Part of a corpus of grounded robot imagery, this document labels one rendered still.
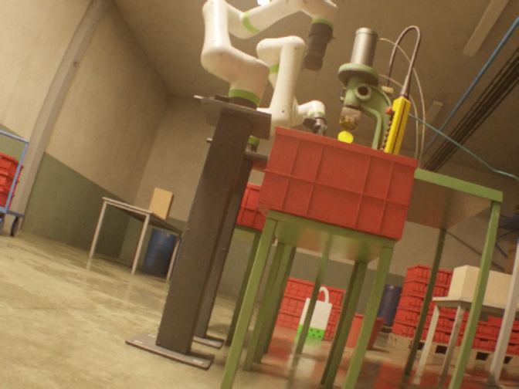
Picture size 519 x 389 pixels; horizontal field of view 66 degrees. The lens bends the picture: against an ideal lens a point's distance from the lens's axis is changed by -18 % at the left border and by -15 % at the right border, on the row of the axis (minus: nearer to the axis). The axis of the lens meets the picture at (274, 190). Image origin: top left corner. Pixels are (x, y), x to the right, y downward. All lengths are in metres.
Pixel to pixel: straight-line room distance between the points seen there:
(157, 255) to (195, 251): 8.23
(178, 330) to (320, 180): 0.76
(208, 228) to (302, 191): 0.51
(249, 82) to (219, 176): 0.38
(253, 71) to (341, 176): 0.70
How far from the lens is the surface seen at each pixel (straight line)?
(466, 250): 11.07
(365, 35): 2.49
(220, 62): 1.75
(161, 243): 9.88
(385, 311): 9.00
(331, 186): 1.24
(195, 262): 1.65
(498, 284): 3.34
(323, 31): 1.85
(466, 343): 1.98
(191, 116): 11.49
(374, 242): 1.25
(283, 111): 2.23
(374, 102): 2.35
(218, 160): 1.70
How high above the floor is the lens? 0.33
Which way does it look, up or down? 12 degrees up
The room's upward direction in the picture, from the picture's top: 15 degrees clockwise
